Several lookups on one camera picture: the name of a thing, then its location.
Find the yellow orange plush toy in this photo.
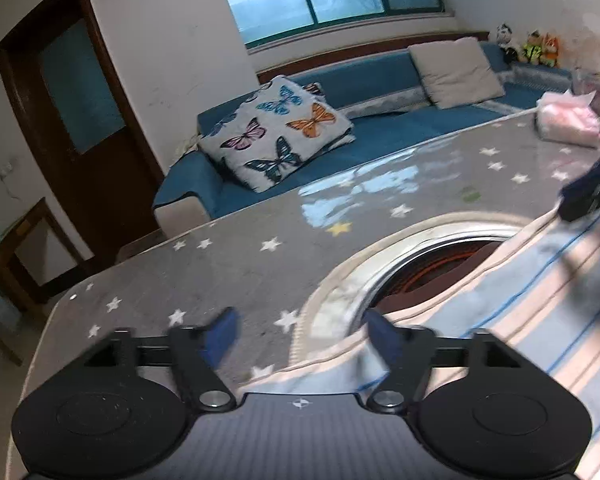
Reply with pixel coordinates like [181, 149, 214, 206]
[522, 30, 560, 68]

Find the butterfly print cushion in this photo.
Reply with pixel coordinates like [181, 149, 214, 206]
[198, 76, 355, 193]

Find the blue striped knit sweater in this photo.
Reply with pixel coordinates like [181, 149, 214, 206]
[244, 211, 600, 479]

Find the pink tissue pack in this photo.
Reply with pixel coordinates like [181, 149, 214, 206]
[535, 90, 600, 148]

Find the dark wooden door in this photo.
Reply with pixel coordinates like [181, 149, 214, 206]
[0, 0, 163, 258]

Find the grey star-patterned table mat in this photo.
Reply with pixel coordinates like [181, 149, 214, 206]
[4, 109, 600, 480]

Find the black white plush toy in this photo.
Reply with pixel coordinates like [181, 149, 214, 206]
[495, 23, 521, 64]

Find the beige cushion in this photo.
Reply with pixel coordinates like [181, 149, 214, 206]
[408, 37, 505, 110]

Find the blue sofa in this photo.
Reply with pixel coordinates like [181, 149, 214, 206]
[152, 42, 572, 237]

